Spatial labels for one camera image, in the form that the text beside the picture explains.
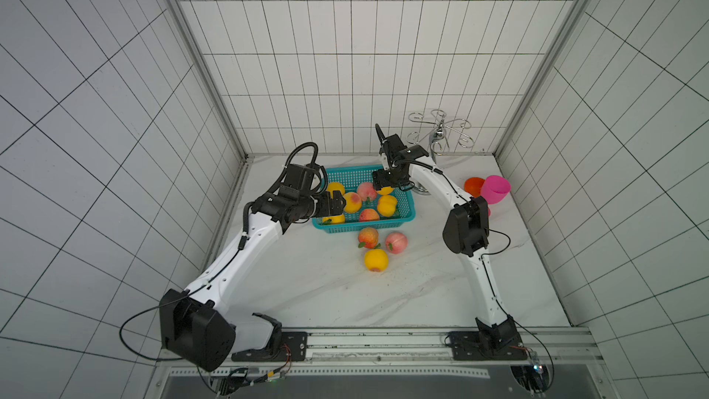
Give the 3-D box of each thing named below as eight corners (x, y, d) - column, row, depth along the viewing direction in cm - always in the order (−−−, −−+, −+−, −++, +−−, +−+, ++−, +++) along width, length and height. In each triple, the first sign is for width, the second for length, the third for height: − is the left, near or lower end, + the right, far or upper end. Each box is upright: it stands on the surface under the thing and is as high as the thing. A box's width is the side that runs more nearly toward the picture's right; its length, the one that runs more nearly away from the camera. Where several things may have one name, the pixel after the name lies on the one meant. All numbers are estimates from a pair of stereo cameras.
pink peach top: (386, 254, 90) (387, 249, 87) (385, 237, 94) (386, 232, 91) (406, 254, 90) (408, 249, 87) (404, 237, 94) (406, 232, 91)
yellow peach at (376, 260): (376, 278, 86) (376, 272, 82) (361, 262, 89) (361, 256, 86) (390, 264, 89) (391, 258, 85) (375, 250, 92) (376, 243, 89)
